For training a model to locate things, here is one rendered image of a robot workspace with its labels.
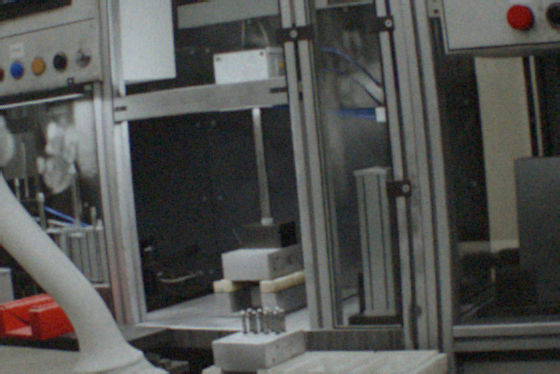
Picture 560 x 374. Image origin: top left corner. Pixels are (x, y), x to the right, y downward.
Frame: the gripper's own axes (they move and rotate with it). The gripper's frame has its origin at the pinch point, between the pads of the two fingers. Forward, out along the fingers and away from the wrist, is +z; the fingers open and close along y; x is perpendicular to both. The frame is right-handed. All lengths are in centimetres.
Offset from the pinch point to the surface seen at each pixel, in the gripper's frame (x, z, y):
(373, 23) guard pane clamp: -32, 20, 53
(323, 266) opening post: -18.7, 20.7, 14.2
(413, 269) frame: -34.7, 21.5, 13.0
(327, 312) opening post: -18.8, 20.7, 6.3
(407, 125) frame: -36, 21, 36
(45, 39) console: 37, 19, 59
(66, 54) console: 32, 19, 55
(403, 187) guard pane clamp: -34.4, 20.3, 26.4
